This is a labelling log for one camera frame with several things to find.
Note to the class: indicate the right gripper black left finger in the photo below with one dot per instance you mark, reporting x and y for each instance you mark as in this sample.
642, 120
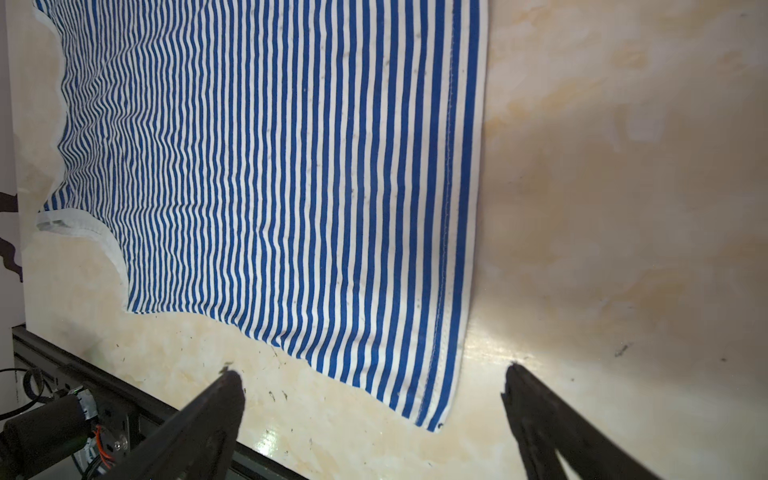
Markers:
197, 442

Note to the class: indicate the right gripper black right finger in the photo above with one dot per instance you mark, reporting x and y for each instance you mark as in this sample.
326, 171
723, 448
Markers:
549, 431

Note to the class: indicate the blue white striped tank top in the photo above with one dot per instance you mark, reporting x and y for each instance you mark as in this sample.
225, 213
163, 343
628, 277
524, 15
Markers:
305, 171

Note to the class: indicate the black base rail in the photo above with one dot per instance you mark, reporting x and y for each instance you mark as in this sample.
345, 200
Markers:
129, 414

